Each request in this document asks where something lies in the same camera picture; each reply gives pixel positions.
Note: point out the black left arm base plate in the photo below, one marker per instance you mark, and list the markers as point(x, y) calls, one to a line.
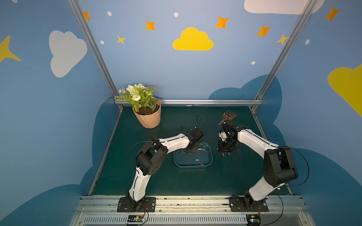
point(127, 204)

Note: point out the aluminium left corner post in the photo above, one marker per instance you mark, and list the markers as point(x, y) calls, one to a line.
point(78, 13)

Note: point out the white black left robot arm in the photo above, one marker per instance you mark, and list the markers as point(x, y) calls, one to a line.
point(152, 155)

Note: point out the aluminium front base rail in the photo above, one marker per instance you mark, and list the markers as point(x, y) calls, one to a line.
point(101, 210)

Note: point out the artificial white flower plant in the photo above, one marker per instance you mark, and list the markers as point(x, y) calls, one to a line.
point(140, 97)

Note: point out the green circuit board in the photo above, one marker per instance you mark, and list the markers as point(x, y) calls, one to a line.
point(135, 219)
point(253, 220)

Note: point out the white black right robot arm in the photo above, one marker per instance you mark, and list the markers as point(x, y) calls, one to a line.
point(279, 166)

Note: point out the aluminium corner post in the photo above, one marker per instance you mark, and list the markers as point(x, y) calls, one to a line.
point(295, 33)
point(78, 13)

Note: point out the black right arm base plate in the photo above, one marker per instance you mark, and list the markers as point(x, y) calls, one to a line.
point(247, 204)

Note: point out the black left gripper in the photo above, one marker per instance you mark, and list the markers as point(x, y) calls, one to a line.
point(191, 145)

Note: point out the brown grid brush tool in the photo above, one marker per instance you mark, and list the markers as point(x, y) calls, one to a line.
point(227, 116)

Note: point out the teal plastic storage box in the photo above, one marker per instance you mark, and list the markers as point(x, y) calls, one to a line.
point(200, 159)

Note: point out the terracotta ribbed flower pot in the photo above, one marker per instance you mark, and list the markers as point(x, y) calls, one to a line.
point(150, 121)

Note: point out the aluminium back frame rail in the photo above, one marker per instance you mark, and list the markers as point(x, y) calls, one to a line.
point(209, 102)

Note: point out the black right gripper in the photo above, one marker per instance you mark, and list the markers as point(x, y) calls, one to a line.
point(226, 147)

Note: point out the left green circuit board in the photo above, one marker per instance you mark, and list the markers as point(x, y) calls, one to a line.
point(135, 219)

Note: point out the aluminium right corner post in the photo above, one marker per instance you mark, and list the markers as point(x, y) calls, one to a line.
point(295, 33)

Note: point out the right green circuit board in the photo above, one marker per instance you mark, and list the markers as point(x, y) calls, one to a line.
point(253, 220)

